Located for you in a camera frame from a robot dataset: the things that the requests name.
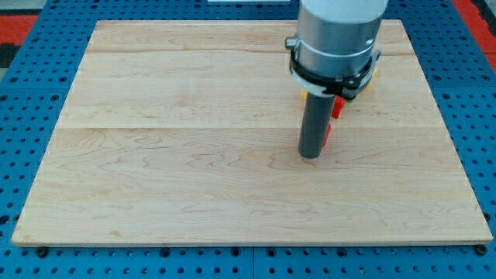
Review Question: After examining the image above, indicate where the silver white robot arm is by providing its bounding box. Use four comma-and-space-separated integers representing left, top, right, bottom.
285, 0, 388, 78

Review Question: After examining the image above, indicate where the light wooden board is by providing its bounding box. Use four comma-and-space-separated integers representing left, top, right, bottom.
12, 20, 493, 247

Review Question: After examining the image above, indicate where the yellow block left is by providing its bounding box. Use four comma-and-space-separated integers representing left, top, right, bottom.
300, 90, 308, 99

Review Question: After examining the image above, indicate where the yellow block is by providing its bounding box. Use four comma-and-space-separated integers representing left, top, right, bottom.
362, 67, 378, 92
300, 90, 308, 99

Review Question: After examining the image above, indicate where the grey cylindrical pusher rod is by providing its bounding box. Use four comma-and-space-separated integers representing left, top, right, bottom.
298, 93, 336, 159

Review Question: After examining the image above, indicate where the red block lower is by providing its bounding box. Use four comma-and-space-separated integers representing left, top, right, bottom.
322, 123, 332, 147

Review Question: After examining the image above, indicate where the red block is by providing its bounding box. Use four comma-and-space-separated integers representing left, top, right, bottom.
331, 96, 346, 119
322, 123, 332, 147

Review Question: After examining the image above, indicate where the red block upper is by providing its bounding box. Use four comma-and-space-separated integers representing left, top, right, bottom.
331, 96, 346, 119

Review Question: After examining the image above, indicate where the yellow block right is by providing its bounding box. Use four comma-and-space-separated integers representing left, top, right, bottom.
362, 67, 378, 92

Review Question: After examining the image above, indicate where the black white mounting ring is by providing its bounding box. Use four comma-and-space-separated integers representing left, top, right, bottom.
288, 49, 382, 101

